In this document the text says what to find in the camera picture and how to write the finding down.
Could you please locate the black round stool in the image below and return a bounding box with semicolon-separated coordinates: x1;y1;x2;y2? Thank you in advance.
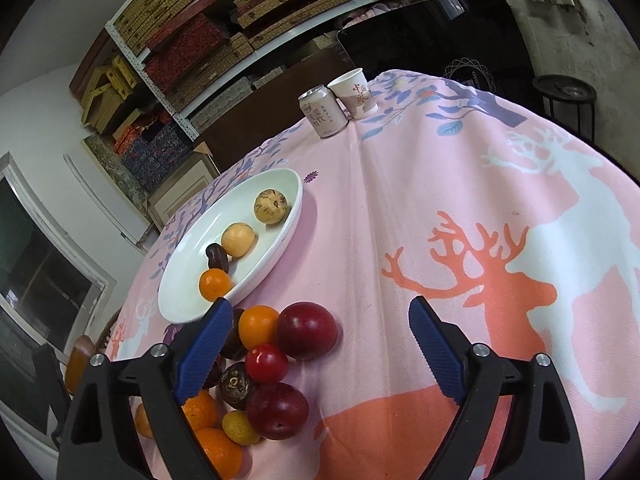
531;74;598;141

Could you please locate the yellowish orange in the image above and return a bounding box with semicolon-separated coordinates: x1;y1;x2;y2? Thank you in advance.
134;402;154;438

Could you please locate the red cherry tomato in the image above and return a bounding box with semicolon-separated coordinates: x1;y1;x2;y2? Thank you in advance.
244;344;289;384

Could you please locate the dark red plum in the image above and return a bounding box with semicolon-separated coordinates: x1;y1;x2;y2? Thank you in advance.
245;382;310;441
276;302;337;361

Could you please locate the small yellow-green fruit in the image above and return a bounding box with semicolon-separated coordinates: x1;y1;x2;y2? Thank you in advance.
221;410;261;446

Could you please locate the white framed glass door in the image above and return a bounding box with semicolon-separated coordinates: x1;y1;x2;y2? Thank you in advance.
0;152;118;451

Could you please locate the pale striped pepino melon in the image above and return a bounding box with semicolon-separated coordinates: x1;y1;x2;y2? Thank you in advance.
253;189;287;226

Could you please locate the pink deer print tablecloth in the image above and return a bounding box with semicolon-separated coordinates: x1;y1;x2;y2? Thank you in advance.
102;70;640;480

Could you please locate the white oval plate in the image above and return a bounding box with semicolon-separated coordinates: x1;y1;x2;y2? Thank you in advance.
157;168;304;324

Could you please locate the white metal shelf rack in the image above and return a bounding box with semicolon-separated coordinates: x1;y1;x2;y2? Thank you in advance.
70;0;506;146

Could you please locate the white drink can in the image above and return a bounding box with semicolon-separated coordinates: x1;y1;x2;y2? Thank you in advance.
298;86;346;139

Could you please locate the beige framed panel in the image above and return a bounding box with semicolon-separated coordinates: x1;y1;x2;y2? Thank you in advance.
147;152;221;226

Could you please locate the white paper cup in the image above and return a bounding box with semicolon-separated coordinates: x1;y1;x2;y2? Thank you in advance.
327;67;378;121

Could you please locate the small yellow-orange round fruit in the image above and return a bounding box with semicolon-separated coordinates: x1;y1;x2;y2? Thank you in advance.
221;223;257;258

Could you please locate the brown wooden board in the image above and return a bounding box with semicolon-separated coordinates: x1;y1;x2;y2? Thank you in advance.
200;45;351;171

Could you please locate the shelf with boxes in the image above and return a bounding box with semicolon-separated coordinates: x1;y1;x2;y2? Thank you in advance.
70;0;501;191

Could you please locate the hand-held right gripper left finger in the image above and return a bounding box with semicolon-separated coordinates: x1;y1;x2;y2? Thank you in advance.
56;297;236;480

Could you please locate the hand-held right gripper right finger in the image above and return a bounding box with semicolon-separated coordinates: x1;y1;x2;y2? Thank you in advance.
407;296;586;480

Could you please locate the wooden chair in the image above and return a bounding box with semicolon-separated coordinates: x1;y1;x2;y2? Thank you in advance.
65;335;108;396

